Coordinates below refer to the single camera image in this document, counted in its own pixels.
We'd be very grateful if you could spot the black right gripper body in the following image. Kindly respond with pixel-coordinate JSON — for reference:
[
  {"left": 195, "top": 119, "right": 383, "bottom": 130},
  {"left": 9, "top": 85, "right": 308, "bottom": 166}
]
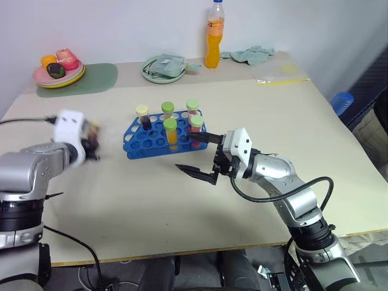
[{"left": 212, "top": 135, "right": 241, "bottom": 186}]

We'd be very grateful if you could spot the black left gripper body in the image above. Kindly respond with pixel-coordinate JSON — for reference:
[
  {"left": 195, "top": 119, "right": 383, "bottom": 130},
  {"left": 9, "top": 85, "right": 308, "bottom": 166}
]
[{"left": 79, "top": 136, "right": 102, "bottom": 162}]

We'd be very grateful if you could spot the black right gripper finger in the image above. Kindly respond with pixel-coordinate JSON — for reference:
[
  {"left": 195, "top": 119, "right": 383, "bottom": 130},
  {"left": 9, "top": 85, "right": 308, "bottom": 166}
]
[
  {"left": 186, "top": 132, "right": 225, "bottom": 145},
  {"left": 175, "top": 163, "right": 219, "bottom": 186}
]

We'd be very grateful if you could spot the blue test tube rack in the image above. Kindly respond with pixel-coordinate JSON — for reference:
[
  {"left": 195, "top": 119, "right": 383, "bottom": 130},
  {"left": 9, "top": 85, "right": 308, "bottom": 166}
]
[{"left": 122, "top": 110, "right": 210, "bottom": 160}]

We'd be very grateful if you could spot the green cap red liquid tube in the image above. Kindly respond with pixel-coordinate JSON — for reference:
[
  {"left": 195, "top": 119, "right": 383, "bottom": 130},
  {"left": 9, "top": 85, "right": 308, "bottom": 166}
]
[{"left": 189, "top": 115, "right": 205, "bottom": 149}]

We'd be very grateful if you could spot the green cap pale red tube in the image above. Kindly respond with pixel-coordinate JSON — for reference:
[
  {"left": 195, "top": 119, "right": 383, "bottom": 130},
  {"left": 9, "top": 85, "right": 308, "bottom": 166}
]
[{"left": 185, "top": 98, "right": 199, "bottom": 118}]

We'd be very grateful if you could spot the green cap orange liquid tube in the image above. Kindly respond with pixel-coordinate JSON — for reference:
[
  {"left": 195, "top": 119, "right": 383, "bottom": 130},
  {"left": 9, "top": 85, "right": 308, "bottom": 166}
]
[{"left": 162, "top": 118, "right": 179, "bottom": 152}]

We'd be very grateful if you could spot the green cap pale orange tube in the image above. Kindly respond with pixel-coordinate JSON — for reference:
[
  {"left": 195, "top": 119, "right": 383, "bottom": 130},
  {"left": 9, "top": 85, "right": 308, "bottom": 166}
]
[{"left": 161, "top": 101, "right": 176, "bottom": 121}]

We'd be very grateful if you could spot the yellow cap dark red tube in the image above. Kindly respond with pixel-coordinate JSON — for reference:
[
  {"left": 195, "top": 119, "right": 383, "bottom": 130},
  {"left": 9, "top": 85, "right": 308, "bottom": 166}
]
[{"left": 135, "top": 104, "right": 153, "bottom": 132}]

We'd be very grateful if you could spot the yellow plate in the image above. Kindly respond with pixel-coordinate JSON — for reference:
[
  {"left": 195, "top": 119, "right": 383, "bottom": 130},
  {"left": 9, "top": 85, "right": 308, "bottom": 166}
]
[{"left": 37, "top": 68, "right": 87, "bottom": 90}]

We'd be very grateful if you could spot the green placemat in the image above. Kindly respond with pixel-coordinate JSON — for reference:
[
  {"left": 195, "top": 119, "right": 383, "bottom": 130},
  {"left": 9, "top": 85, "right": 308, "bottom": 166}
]
[{"left": 36, "top": 62, "right": 119, "bottom": 98}]

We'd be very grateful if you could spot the folded green pouch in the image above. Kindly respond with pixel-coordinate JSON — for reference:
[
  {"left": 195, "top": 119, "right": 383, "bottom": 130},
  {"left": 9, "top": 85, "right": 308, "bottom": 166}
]
[{"left": 147, "top": 53, "right": 187, "bottom": 79}]

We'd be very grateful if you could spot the dark brown toy fruit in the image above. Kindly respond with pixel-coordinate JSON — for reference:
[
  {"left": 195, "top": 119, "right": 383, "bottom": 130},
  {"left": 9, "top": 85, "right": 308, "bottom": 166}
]
[{"left": 45, "top": 62, "right": 66, "bottom": 79}]

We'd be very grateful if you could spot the pink plate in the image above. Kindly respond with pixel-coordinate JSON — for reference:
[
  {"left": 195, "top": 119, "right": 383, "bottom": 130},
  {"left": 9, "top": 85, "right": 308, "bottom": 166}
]
[{"left": 32, "top": 59, "right": 84, "bottom": 83}]

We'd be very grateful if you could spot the orange soda plastic bottle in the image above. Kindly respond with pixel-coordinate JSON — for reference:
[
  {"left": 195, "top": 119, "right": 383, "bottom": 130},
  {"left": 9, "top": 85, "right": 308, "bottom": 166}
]
[{"left": 204, "top": 0, "right": 226, "bottom": 69}]

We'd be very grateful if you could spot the crumpled green towel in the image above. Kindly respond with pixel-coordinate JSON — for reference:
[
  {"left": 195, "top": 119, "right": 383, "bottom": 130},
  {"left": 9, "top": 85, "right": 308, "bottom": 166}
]
[{"left": 219, "top": 45, "right": 276, "bottom": 67}]

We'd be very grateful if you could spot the red toy apple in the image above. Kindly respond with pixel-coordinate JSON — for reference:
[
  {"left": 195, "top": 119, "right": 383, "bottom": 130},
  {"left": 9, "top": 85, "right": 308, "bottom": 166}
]
[{"left": 55, "top": 47, "right": 80, "bottom": 70}]

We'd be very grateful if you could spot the clear plastic zip bag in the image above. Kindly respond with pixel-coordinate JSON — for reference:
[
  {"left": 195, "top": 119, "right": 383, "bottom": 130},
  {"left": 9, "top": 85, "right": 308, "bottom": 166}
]
[{"left": 253, "top": 62, "right": 312, "bottom": 87}]

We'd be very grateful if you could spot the orange toy fruit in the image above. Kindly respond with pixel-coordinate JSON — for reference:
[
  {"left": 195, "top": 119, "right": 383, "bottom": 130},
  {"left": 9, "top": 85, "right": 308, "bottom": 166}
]
[{"left": 40, "top": 54, "right": 58, "bottom": 70}]

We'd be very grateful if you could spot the dark rounded shape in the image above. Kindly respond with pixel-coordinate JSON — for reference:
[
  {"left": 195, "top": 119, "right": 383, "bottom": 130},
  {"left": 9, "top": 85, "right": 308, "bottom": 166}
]
[
  {"left": 139, "top": 256, "right": 182, "bottom": 291},
  {"left": 218, "top": 249, "right": 262, "bottom": 291}
]

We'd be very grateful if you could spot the blue ribbed bottle cap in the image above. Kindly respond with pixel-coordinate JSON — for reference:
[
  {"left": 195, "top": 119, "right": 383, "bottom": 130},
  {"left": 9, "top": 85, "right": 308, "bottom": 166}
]
[{"left": 330, "top": 91, "right": 355, "bottom": 116}]

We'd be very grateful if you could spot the crumpled clear plastic sheet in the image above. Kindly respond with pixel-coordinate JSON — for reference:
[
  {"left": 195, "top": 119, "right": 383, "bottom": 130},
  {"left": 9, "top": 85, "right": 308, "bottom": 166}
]
[{"left": 339, "top": 232, "right": 388, "bottom": 266}]

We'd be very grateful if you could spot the black carbon fibre panel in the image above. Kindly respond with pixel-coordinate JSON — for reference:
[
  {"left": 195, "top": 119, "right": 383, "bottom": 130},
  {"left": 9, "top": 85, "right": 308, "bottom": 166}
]
[{"left": 345, "top": 45, "right": 388, "bottom": 132}]

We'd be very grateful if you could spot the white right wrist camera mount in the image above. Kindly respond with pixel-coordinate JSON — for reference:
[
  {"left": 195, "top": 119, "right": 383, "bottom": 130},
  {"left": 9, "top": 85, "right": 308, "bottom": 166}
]
[{"left": 222, "top": 127, "right": 254, "bottom": 180}]

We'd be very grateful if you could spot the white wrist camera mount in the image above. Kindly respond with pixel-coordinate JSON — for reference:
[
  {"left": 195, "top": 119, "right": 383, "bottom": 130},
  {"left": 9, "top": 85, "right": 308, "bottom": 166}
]
[
  {"left": 53, "top": 109, "right": 89, "bottom": 168},
  {"left": 222, "top": 127, "right": 254, "bottom": 180}
]

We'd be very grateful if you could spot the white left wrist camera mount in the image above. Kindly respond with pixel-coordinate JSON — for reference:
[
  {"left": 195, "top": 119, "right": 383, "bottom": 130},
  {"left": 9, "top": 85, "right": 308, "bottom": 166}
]
[{"left": 53, "top": 109, "right": 89, "bottom": 168}]

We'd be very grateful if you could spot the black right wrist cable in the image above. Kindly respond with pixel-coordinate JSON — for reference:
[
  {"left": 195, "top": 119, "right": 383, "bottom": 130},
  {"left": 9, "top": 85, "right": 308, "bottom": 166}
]
[{"left": 230, "top": 173, "right": 335, "bottom": 213}]

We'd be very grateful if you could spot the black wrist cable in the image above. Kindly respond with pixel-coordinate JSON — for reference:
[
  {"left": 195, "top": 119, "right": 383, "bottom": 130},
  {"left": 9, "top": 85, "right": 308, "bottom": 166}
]
[
  {"left": 0, "top": 115, "right": 59, "bottom": 125},
  {"left": 230, "top": 173, "right": 335, "bottom": 213}
]

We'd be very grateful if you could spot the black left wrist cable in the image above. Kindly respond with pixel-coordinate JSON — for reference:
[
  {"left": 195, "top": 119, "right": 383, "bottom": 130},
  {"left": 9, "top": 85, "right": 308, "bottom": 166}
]
[{"left": 0, "top": 115, "right": 59, "bottom": 125}]

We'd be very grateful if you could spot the green plate with handle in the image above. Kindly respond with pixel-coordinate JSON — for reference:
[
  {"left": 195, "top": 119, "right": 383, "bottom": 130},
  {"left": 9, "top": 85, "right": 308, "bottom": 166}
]
[{"left": 140, "top": 55, "right": 203, "bottom": 85}]

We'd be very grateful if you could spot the black cable under table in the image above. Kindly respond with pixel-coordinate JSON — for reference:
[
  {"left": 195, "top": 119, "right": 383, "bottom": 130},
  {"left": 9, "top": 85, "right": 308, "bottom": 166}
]
[{"left": 42, "top": 224, "right": 103, "bottom": 291}]

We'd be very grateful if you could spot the metal bracket on floor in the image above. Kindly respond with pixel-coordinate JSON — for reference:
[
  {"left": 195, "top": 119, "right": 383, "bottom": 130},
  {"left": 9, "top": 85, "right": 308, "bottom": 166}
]
[{"left": 256, "top": 264, "right": 287, "bottom": 290}]

